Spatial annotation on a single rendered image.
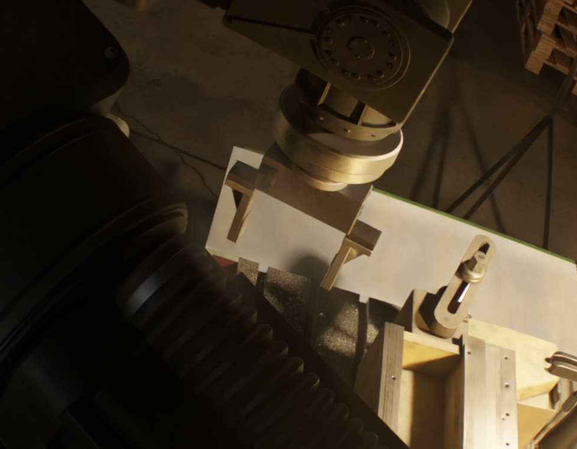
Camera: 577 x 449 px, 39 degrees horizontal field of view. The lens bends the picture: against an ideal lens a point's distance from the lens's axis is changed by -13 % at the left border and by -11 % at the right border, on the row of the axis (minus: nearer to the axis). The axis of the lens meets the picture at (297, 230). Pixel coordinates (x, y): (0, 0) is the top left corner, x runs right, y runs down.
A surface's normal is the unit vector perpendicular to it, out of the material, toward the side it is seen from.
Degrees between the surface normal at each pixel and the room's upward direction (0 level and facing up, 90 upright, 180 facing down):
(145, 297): 63
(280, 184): 90
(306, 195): 90
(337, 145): 0
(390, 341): 0
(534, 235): 0
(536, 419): 90
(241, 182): 90
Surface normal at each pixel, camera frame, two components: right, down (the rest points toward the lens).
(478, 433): 0.31, -0.71
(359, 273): 0.06, 0.21
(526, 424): -0.10, 0.63
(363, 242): -0.33, 0.54
